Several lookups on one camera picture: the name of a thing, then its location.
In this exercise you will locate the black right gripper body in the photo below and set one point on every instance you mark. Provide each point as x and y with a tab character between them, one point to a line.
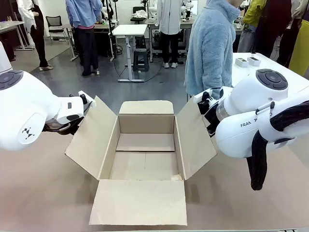
211	118

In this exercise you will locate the person in yellow-green garment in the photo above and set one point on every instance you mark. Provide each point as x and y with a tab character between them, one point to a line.
300	48

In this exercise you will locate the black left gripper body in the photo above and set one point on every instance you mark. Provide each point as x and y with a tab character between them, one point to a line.
72	128

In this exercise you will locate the brown cardboard box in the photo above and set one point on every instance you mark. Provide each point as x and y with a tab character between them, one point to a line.
140	200

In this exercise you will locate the large white table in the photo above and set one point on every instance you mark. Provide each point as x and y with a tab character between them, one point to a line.
241	75

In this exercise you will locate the person white shirt black dress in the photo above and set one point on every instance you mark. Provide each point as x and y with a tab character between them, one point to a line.
36	31

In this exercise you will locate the black plastic stool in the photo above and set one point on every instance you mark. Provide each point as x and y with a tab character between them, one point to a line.
140	59

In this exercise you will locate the person in blue fleece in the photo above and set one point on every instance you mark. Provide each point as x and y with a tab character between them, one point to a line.
207	48

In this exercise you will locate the small white box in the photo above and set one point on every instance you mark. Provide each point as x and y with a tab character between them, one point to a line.
242	62
254	61

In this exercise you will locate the person blue shirt dark trousers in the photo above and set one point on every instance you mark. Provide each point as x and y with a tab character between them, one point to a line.
87	43

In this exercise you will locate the person in yellow jacket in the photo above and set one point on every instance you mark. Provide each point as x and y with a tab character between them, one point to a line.
252	12

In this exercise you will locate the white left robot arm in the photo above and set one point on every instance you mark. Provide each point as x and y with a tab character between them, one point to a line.
26	106

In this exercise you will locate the grey side table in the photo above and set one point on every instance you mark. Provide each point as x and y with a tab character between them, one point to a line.
12	24

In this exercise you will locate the black mesh office chair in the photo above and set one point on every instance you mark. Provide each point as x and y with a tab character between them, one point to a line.
54	23

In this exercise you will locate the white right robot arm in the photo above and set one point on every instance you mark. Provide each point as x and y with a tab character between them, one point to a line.
246	111

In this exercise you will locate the person in dark clothes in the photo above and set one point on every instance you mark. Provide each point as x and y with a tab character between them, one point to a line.
275	24

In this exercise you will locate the white height-adjustable desk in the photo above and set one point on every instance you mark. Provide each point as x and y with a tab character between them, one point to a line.
130	30

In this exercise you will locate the person in white coat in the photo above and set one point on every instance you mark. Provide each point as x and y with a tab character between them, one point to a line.
170	17

